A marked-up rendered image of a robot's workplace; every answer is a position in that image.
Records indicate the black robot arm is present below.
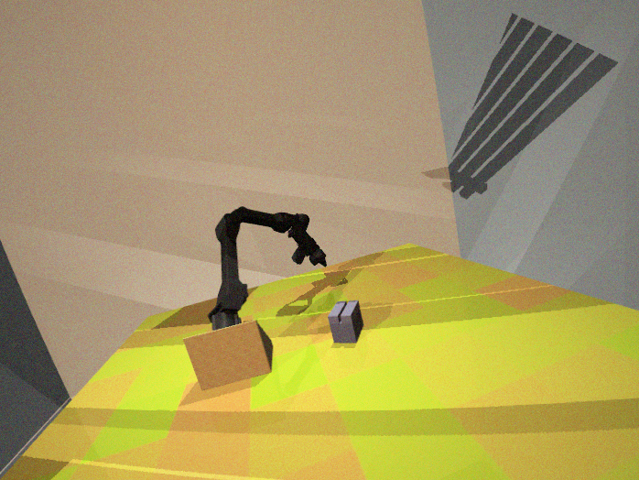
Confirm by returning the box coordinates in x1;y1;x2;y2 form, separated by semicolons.
207;206;309;331

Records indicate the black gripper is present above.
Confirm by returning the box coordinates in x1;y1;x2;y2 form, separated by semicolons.
298;234;327;267

